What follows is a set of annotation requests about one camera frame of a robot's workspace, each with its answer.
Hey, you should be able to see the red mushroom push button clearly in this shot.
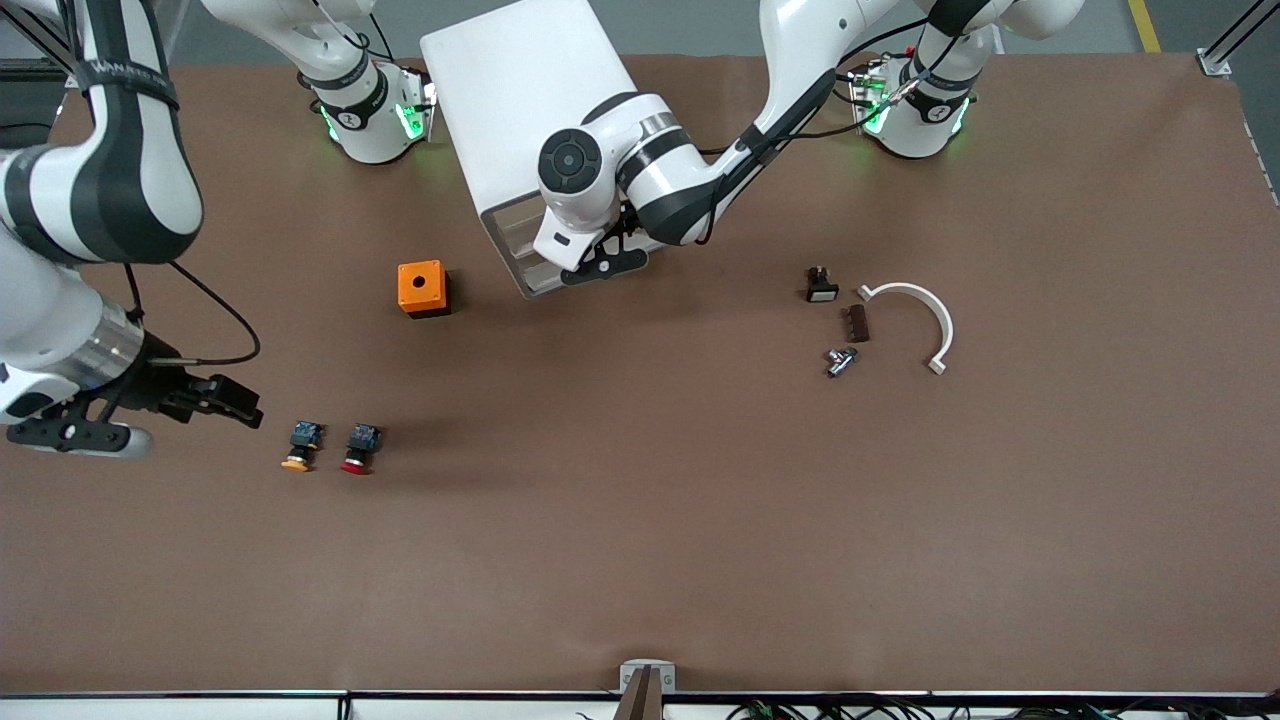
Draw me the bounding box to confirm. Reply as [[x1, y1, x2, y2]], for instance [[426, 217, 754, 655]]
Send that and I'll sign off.
[[339, 423, 383, 476]]

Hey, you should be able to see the yellow mushroom push button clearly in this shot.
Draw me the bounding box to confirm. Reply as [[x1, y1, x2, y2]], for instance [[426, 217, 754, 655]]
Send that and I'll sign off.
[[280, 421, 326, 473]]

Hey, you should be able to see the white drawer cabinet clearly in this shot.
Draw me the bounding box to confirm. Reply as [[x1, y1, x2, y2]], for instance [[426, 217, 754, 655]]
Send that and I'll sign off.
[[420, 0, 674, 300]]

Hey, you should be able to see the orange push button box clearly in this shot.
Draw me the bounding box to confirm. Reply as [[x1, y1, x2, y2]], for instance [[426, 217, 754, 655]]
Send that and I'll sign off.
[[397, 260, 452, 319]]

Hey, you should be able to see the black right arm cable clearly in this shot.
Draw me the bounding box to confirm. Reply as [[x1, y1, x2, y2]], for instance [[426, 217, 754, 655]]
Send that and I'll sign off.
[[120, 258, 263, 367]]

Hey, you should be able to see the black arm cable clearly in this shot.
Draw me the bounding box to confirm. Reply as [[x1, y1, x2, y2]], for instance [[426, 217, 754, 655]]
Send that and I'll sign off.
[[695, 15, 936, 247], [120, 258, 263, 367]]

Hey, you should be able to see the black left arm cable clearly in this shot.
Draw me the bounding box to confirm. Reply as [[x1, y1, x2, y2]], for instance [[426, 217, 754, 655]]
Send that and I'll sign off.
[[695, 15, 936, 247]]

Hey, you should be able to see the black base cable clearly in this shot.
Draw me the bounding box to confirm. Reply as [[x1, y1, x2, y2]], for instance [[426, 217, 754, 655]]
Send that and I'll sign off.
[[833, 62, 883, 107]]

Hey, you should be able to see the white table edge rail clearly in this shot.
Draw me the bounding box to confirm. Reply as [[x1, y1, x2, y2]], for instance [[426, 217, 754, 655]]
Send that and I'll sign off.
[[0, 690, 1280, 720]]

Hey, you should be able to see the white curved plastic bracket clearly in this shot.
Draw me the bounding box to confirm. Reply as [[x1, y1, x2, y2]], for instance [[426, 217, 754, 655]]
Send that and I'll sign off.
[[857, 282, 955, 376]]

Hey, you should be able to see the aluminium frame profile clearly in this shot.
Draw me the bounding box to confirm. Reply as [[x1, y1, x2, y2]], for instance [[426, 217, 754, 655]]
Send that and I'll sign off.
[[1198, 0, 1280, 77], [0, 0, 79, 87]]

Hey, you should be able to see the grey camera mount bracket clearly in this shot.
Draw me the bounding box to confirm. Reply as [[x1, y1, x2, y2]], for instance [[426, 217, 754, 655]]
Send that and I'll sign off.
[[614, 660, 678, 720]]

